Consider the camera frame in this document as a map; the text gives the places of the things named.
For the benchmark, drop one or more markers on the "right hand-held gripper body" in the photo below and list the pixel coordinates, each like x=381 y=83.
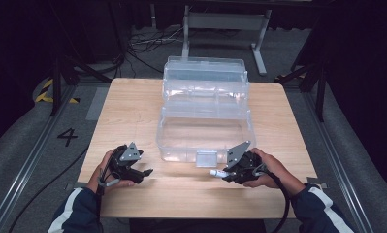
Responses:
x=246 y=166

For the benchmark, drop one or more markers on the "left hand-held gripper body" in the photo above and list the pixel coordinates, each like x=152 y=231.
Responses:
x=123 y=161

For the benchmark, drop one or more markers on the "white ointment tube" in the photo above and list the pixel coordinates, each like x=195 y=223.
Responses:
x=217 y=173

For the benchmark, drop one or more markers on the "clear plastic storage box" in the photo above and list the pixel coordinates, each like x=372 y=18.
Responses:
x=205 y=129

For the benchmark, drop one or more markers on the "person's right hand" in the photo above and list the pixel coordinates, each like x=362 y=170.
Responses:
x=278 y=174

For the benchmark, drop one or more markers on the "person's left hand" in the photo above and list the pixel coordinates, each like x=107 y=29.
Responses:
x=95 y=181

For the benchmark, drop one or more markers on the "black tripod stand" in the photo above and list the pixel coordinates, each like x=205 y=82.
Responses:
x=320 y=93
x=56 y=84

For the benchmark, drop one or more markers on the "metal floor bracket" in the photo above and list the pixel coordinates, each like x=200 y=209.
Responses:
x=72 y=186
x=317 y=182

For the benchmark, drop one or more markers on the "aluminium floor rail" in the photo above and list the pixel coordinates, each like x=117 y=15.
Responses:
x=335 y=152
x=29 y=165

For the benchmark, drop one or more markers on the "grey metal table frame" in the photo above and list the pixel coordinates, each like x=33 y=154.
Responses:
x=225 y=21

